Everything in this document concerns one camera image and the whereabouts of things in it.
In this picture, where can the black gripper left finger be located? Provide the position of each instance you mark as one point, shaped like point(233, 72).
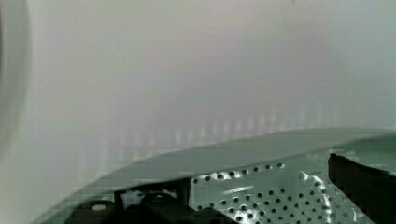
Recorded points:
point(161, 203)

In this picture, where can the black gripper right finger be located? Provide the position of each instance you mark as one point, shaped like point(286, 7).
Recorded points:
point(372, 190)

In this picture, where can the green oval plastic strainer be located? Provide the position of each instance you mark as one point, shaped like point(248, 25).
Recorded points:
point(278, 178)

